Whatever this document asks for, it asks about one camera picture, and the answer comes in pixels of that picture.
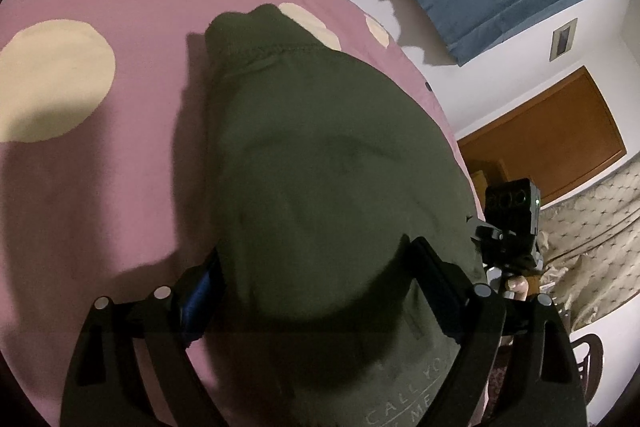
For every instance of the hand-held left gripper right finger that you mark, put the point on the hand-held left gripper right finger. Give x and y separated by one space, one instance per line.
440 287

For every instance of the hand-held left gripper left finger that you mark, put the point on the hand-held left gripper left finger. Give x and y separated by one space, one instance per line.
200 299

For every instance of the green jacket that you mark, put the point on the green jacket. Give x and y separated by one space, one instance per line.
325 167

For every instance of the person's right hand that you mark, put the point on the person's right hand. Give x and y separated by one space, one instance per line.
519 288

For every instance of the light wooden cabinet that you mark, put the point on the light wooden cabinet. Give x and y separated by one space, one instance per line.
481 187

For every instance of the beige quilted bedspread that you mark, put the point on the beige quilted bedspread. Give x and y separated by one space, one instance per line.
595 232

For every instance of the wooden door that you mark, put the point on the wooden door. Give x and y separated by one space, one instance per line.
550 137

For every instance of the dark wooden chair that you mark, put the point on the dark wooden chair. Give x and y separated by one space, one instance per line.
587 357

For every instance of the pink blanket with cream dots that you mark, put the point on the pink blanket with cream dots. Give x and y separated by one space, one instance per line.
125 157

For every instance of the small framed wall picture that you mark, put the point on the small framed wall picture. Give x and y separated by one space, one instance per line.
564 39

